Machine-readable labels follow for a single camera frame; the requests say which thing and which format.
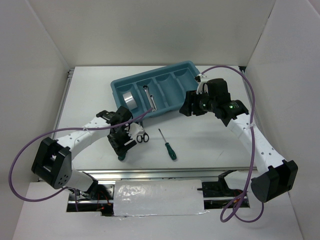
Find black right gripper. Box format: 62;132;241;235
178;89;217;116

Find aluminium rail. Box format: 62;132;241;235
36;67;75;182
84;167;249;181
238;66;280;177

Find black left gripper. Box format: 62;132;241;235
106;125;137;157

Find stubby green handled screwdriver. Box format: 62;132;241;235
117;153;127;162

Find large silver ratchet wrench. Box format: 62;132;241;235
142;85;156;112

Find long green handled screwdriver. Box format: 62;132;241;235
158;128;177;161

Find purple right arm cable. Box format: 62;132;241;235
198;65;266;223

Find aluminium front rail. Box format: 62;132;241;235
84;167;249;181

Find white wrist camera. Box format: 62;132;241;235
128;122;146;140
194;73;210;95

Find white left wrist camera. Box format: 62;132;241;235
128;122;146;140

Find white foil-edged cover sheet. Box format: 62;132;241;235
113;179;205;217

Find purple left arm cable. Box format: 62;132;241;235
9;107;154;213

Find blue four-compartment tray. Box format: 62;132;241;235
110;60;200;118

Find white tape roll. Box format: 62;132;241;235
122;91;138;110

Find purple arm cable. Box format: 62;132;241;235
198;65;266;223
9;107;154;213

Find aluminium right side rail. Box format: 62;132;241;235
238;66;280;177

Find small silver ratchet wrench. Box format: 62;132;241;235
150;94;158;111

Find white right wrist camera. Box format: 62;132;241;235
194;73;210;95

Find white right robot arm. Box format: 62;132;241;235
179;74;298;203

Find aluminium left side rail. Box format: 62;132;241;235
36;67;75;182

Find black handled scissors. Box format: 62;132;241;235
136;132;150;143

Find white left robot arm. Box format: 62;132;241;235
31;106;137;200

